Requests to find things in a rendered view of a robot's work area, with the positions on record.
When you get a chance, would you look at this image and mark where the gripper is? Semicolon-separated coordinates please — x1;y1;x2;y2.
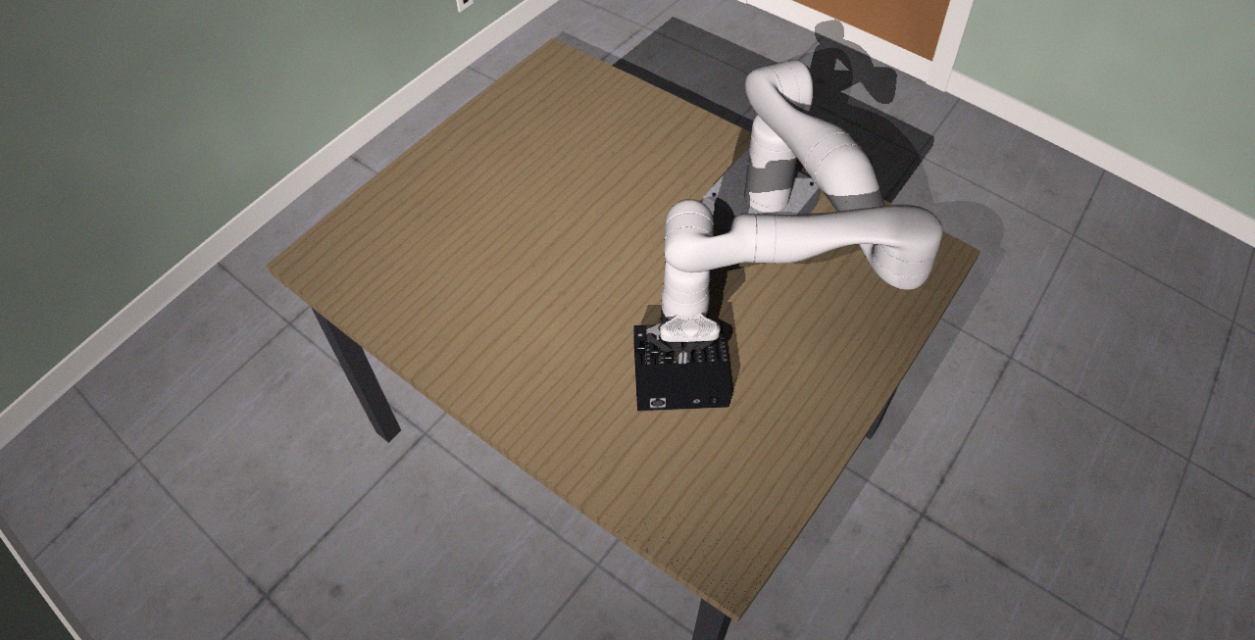
646;311;715;364

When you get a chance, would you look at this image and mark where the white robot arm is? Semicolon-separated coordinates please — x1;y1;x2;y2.
660;60;943;343

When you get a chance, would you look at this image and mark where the black lighting desk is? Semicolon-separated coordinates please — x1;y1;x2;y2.
633;323;730;412

